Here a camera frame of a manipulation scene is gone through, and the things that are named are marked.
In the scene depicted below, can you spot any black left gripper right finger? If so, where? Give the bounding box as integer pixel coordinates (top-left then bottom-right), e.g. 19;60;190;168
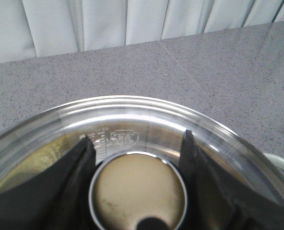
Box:
179;130;284;230

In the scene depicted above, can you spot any white pleated curtain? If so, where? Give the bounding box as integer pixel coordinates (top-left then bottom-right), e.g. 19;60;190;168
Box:
0;0;284;63

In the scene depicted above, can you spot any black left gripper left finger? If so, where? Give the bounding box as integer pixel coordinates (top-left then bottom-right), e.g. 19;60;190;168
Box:
0;138;96;230

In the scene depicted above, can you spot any glass pot lid steel rim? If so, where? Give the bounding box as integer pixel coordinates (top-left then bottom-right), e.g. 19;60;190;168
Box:
0;95;284;230

